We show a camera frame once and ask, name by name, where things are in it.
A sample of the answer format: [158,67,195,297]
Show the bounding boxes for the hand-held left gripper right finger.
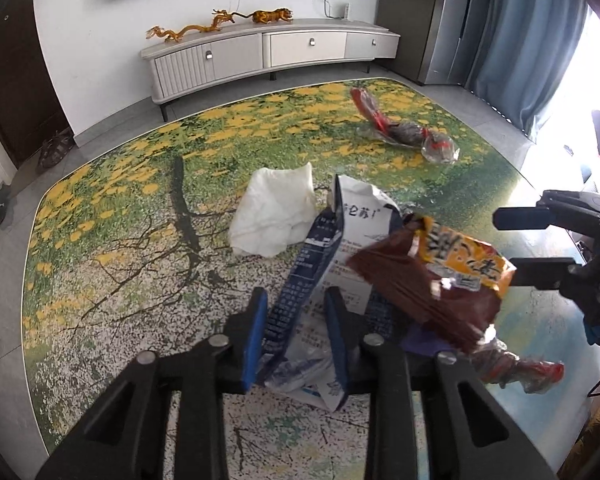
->
[324,286,561,480]

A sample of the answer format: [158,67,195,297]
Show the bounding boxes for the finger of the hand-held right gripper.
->
[492,190,600,231]
[502,255,588,291]

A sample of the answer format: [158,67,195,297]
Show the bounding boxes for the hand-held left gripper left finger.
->
[35,287,269,480]

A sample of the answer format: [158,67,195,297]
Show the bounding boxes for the brown yellow snack bag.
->
[346,214,517,356]

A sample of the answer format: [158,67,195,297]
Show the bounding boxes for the white blue printed wrapper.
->
[257,174,406,411]

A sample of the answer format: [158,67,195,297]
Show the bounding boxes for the purple wrapper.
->
[400,320,451,358]

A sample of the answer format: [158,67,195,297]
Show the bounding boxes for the crumpled clear red wrapper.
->
[472,337,565,395]

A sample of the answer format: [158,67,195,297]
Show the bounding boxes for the large white tissue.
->
[228,162,318,259]

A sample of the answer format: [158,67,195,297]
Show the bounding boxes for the landscape print coffee table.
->
[22,77,600,480]

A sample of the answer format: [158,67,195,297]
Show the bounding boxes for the long clear red wrapper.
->
[351,86,461,165]

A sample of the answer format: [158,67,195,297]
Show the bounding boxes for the blue curtain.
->
[462,0,600,141]

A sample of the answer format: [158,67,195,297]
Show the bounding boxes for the grey refrigerator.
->
[375,0,498,86]

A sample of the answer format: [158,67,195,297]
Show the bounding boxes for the brown sandals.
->
[37,130,76,170]

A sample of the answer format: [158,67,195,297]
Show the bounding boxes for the grey television stand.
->
[140,17,401,121]

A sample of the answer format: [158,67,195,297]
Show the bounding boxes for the orange dragon figurine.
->
[146,9,237,43]

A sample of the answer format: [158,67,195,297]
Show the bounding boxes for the orange tiger figurine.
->
[251,7,294,25]

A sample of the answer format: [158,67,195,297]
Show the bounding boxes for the dark brown door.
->
[0,0,71,168]

